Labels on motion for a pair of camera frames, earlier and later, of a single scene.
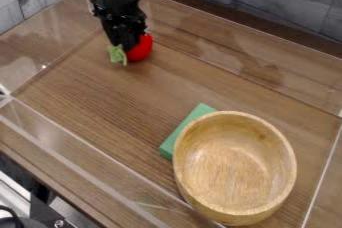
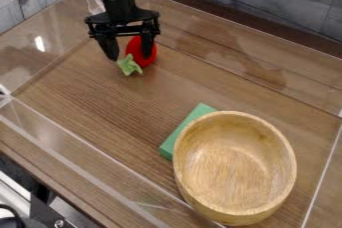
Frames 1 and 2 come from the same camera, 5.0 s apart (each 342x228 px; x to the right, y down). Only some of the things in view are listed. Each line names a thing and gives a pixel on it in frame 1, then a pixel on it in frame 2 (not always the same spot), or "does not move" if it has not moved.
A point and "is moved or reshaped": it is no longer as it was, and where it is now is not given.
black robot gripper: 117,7 to 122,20
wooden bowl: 234,165 does not move
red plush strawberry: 137,53 is moved or reshaped
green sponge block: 169,142 does not move
